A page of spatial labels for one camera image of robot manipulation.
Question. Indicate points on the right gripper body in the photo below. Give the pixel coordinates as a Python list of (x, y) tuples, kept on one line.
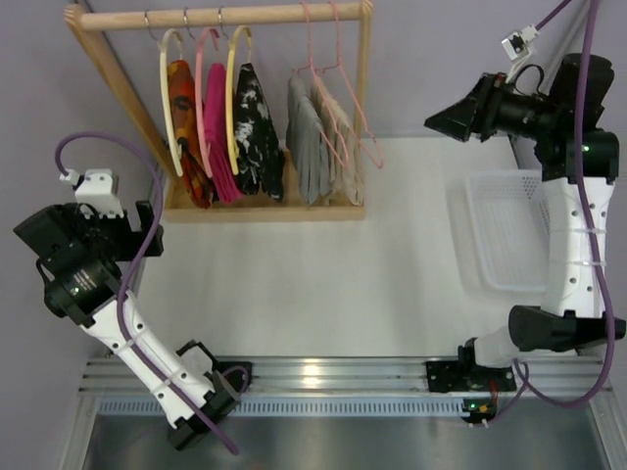
[(485, 109)]

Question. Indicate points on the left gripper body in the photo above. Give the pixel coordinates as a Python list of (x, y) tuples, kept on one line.
[(144, 227)]

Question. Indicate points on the beige trousers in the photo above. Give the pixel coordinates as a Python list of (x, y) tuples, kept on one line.
[(347, 181)]

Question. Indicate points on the pink wire hanger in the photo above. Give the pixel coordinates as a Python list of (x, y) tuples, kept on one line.
[(365, 137), (344, 158)]

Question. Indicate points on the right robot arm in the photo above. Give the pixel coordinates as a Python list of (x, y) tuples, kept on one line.
[(580, 164)]

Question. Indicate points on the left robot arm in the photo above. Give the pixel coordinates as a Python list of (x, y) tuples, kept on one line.
[(85, 261)]

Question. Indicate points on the magenta trousers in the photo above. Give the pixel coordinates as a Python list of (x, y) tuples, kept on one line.
[(214, 120)]

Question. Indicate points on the orange camouflage trousers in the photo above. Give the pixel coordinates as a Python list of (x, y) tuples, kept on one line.
[(181, 87)]

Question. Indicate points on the black white patterned trousers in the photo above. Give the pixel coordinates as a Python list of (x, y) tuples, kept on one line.
[(260, 158)]

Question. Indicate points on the grey trousers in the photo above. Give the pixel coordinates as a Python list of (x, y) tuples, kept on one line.
[(305, 141)]

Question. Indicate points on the cream plastic hanger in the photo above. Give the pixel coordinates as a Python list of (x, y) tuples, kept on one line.
[(174, 148)]

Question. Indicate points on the pink plastic hanger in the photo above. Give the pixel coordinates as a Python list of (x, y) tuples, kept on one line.
[(199, 110)]

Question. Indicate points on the yellow plastic hanger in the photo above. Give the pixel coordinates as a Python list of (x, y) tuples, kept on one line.
[(232, 148)]

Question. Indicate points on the wooden clothes rack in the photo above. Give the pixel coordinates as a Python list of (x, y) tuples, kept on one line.
[(89, 29)]

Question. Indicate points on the white plastic basket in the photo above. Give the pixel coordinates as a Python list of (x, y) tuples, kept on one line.
[(500, 229)]

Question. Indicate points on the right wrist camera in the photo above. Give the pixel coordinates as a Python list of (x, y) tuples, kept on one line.
[(519, 43)]

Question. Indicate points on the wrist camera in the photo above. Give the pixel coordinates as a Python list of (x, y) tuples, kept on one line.
[(96, 192), (519, 43)]

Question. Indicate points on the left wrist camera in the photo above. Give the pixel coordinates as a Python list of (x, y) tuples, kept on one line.
[(96, 192)]

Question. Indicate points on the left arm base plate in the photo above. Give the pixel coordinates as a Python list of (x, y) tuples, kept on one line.
[(237, 373)]

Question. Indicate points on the aluminium mounting rail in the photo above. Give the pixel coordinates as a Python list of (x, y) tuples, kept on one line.
[(305, 387)]

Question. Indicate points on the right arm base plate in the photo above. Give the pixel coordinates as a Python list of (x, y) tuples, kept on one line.
[(448, 376)]

